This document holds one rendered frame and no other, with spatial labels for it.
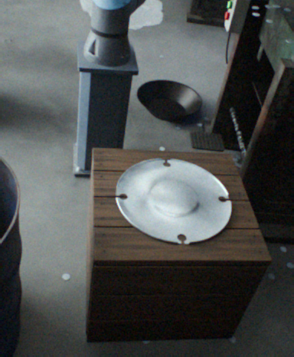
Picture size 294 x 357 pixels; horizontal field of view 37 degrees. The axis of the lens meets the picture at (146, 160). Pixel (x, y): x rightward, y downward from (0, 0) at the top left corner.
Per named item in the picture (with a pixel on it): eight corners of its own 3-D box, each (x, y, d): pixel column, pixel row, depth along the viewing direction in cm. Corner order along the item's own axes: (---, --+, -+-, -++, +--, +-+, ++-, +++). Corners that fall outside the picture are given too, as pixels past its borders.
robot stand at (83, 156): (73, 177, 163) (78, 67, 134) (73, 145, 177) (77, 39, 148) (123, 178, 166) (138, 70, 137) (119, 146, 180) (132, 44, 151)
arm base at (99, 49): (83, 64, 136) (85, 34, 129) (83, 42, 147) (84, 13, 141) (132, 67, 138) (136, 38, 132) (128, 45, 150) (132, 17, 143)
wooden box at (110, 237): (86, 342, 116) (94, 260, 94) (86, 230, 144) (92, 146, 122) (232, 338, 122) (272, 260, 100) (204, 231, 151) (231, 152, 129)
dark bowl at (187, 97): (134, 125, 193) (136, 112, 188) (135, 89, 216) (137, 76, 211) (202, 132, 195) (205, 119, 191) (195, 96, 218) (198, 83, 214)
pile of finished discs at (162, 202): (119, 244, 98) (119, 241, 97) (113, 158, 120) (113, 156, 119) (243, 244, 103) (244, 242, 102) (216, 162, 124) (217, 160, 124)
